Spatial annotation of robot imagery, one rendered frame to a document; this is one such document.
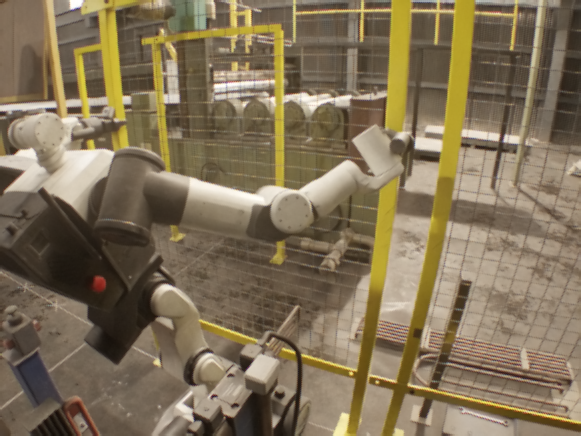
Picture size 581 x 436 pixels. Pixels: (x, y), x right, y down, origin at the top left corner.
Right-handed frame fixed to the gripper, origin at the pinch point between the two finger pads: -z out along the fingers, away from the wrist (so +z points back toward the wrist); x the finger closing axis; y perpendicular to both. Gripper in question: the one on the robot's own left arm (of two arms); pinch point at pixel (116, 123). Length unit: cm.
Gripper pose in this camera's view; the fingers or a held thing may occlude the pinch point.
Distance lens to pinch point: 161.2
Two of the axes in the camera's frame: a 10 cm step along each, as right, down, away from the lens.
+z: -4.1, 3.6, -8.4
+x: 9.1, 1.6, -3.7
